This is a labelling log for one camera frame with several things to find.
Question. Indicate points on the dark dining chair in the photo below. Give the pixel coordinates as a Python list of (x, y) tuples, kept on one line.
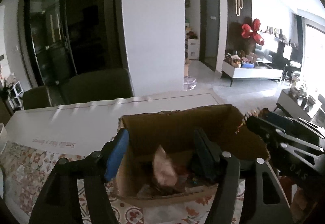
[(96, 86), (41, 97)]

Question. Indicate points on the orange beige snack bag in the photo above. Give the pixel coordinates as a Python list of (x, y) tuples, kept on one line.
[(163, 169)]

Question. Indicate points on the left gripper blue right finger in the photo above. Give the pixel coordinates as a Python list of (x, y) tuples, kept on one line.
[(205, 158)]

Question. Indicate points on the dark dining chair left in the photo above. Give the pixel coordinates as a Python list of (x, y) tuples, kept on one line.
[(41, 97)]

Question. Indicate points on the dark hallway door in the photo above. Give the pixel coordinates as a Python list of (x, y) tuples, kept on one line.
[(209, 32)]

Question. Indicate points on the white low tv cabinet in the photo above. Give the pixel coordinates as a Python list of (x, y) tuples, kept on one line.
[(235, 73)]

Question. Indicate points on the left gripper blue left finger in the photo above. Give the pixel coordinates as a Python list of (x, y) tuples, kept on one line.
[(114, 152)]

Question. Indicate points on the dark dining chair right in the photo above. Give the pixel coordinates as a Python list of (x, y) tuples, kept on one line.
[(96, 86)]

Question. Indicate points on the clear plastic stool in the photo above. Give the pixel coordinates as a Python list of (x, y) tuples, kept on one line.
[(189, 83)]

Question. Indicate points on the white storage drawers hallway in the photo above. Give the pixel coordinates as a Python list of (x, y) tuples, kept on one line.
[(192, 45)]

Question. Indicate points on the dark glass sliding doors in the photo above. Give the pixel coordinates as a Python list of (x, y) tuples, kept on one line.
[(61, 39)]

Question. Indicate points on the patterned table mat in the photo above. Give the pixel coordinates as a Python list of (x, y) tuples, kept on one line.
[(26, 170)]

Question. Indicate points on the coffee table with items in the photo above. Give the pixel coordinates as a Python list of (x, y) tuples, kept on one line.
[(300, 108)]

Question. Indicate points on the brown cardboard box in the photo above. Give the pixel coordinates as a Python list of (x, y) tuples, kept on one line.
[(135, 183)]

